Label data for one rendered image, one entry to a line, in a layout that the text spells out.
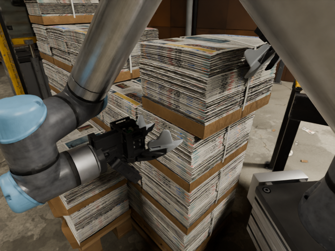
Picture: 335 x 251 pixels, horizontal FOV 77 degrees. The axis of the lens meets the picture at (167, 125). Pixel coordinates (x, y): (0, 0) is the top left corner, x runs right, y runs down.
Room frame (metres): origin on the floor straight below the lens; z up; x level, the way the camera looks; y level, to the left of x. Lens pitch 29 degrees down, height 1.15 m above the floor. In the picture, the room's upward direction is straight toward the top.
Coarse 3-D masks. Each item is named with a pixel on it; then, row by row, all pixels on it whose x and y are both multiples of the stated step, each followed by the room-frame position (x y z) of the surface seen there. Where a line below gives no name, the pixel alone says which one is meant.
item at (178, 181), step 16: (224, 160) 0.64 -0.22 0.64; (176, 176) 0.55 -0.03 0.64; (208, 176) 0.58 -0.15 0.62; (144, 192) 0.70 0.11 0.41; (160, 208) 0.62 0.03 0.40; (144, 224) 0.72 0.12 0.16; (176, 224) 0.55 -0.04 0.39; (192, 224) 0.53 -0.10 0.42; (160, 240) 0.62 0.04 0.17; (208, 240) 0.63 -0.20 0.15
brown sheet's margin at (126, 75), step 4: (120, 72) 1.01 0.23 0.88; (124, 72) 1.03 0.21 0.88; (128, 72) 1.04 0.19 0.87; (132, 72) 1.06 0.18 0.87; (136, 72) 1.07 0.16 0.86; (120, 76) 1.01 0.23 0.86; (124, 76) 1.02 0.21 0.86; (128, 76) 1.04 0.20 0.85; (132, 76) 1.05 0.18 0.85; (136, 76) 1.07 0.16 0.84; (116, 80) 0.99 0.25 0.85; (120, 80) 1.01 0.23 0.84
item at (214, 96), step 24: (144, 48) 0.68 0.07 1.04; (168, 48) 0.60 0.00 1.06; (192, 48) 0.56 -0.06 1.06; (216, 48) 0.55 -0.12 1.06; (240, 48) 0.57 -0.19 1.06; (144, 72) 0.67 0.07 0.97; (168, 72) 0.59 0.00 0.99; (192, 72) 0.53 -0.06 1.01; (216, 72) 0.51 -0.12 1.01; (240, 72) 0.58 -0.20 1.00; (144, 96) 0.69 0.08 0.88; (168, 96) 0.59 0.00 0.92; (192, 96) 0.52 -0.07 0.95; (216, 96) 0.51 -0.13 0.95; (192, 120) 0.52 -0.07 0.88
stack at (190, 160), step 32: (128, 96) 0.83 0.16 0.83; (160, 128) 0.62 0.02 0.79; (224, 128) 0.62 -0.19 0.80; (160, 160) 0.62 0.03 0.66; (192, 160) 0.52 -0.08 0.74; (128, 192) 0.81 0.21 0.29; (160, 192) 0.63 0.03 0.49; (192, 192) 0.52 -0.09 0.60; (224, 192) 0.68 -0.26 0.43; (160, 224) 0.62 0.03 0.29; (224, 224) 0.73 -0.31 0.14
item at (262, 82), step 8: (224, 40) 0.74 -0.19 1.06; (240, 40) 0.72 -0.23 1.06; (248, 40) 0.71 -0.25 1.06; (256, 40) 0.70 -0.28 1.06; (264, 72) 0.68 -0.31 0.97; (272, 72) 0.71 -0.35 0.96; (256, 80) 0.65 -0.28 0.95; (264, 80) 0.68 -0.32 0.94; (272, 80) 0.72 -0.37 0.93; (256, 88) 0.65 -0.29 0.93; (264, 88) 0.68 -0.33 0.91; (256, 96) 0.66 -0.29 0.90; (264, 96) 0.70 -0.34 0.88
